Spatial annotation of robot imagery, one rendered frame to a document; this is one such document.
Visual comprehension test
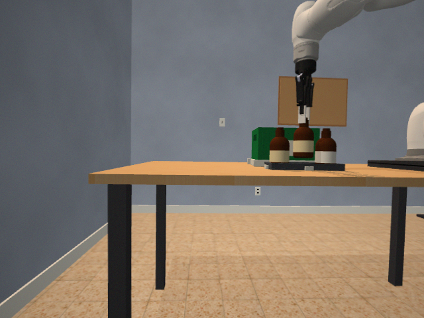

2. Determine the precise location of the brown glass bottle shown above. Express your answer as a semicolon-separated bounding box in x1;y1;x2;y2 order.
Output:
293;117;314;158
270;127;290;163
315;129;337;164

